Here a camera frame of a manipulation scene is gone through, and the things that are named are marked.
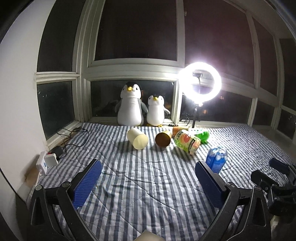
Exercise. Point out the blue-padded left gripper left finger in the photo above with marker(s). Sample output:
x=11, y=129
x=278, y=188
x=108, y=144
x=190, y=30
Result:
x=69, y=196

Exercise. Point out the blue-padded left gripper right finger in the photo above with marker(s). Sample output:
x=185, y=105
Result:
x=242, y=214

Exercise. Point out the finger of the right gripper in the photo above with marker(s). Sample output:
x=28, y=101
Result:
x=286, y=169
x=262, y=180

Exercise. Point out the blue orange drink bottle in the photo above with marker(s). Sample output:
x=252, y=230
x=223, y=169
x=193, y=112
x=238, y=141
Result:
x=216, y=158

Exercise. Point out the brown paper cup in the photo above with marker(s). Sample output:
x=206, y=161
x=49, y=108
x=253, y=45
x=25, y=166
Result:
x=163, y=139
x=176, y=129

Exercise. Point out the white paper cup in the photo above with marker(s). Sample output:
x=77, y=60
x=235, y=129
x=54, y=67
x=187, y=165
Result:
x=137, y=138

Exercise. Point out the white power strip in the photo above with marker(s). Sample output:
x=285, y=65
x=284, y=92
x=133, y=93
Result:
x=45, y=161

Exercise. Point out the black power adapter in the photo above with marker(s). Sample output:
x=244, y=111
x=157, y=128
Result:
x=58, y=151

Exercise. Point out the green grapefruit drink bottle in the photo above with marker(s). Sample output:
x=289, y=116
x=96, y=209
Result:
x=189, y=141

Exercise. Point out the striped blue white quilt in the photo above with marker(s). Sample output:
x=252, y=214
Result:
x=156, y=189

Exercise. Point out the small penguin plush toy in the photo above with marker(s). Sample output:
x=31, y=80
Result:
x=156, y=110

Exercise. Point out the large penguin plush toy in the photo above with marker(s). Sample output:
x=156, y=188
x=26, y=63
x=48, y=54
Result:
x=130, y=109

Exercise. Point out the ring light on stand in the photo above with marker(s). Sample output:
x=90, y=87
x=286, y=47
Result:
x=198, y=83

